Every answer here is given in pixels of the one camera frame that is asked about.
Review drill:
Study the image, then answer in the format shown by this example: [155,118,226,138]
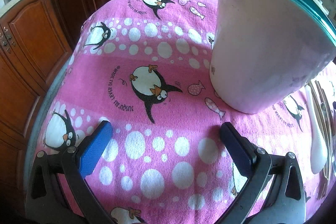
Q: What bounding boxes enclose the white teal-rimmed utensil cup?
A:
[210,0,335,114]

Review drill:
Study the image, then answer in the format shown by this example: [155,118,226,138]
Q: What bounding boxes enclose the dark wood base cabinets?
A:
[1,0,110,214]

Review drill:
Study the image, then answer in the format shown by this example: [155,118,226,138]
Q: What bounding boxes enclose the pink penguin towel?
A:
[37,0,324,223]

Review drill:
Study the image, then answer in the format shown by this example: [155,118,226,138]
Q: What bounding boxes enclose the brown wooden chopstick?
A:
[314,80,331,179]

